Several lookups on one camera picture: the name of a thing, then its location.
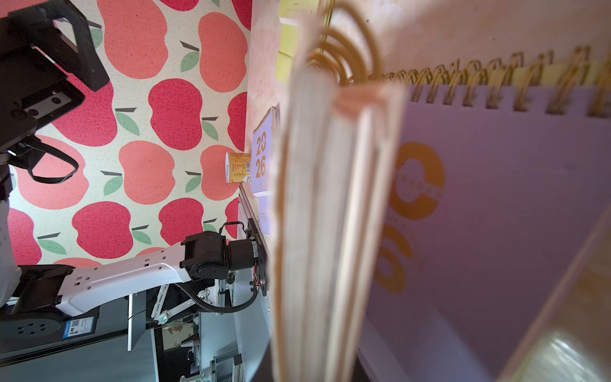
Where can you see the purple 2026 calendar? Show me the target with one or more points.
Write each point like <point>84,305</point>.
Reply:
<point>261,159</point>
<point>494,263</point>

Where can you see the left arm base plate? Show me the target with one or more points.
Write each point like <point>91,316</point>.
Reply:
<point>260,255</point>

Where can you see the pink 2026 calendar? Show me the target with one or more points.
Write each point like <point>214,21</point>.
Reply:
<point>330,179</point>

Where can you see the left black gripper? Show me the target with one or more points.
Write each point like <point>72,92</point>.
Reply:
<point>40,46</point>

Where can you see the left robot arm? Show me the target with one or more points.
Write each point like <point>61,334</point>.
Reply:
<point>121,122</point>

